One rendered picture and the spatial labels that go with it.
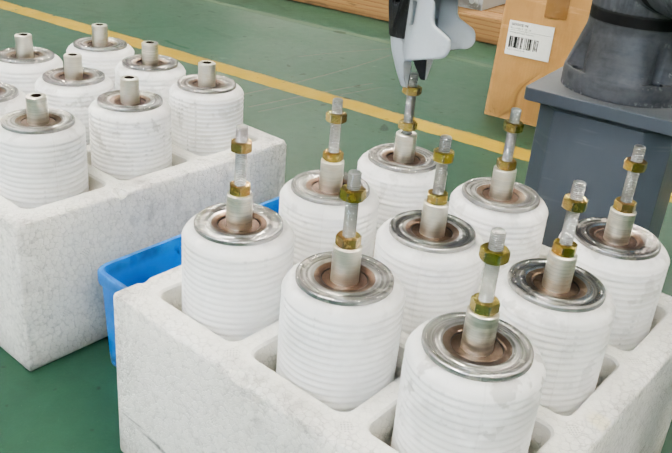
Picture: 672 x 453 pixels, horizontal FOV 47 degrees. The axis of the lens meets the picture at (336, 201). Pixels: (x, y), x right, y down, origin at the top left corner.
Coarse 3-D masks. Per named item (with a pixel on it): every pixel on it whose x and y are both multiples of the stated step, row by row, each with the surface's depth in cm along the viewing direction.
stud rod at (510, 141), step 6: (516, 108) 73; (510, 114) 73; (516, 114) 72; (510, 120) 73; (516, 120) 73; (510, 138) 73; (504, 144) 74; (510, 144) 74; (504, 150) 74; (510, 150) 74; (504, 156) 74; (510, 156) 74
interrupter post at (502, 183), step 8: (496, 168) 75; (496, 176) 75; (504, 176) 74; (512, 176) 74; (496, 184) 75; (504, 184) 75; (512, 184) 75; (496, 192) 75; (504, 192) 75; (512, 192) 76; (504, 200) 75
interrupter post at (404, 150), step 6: (396, 132) 82; (414, 132) 82; (396, 138) 82; (402, 138) 81; (408, 138) 81; (414, 138) 81; (396, 144) 82; (402, 144) 81; (408, 144) 81; (414, 144) 82; (396, 150) 82; (402, 150) 82; (408, 150) 81; (414, 150) 82; (396, 156) 82; (402, 156) 82; (408, 156) 82; (402, 162) 82; (408, 162) 82
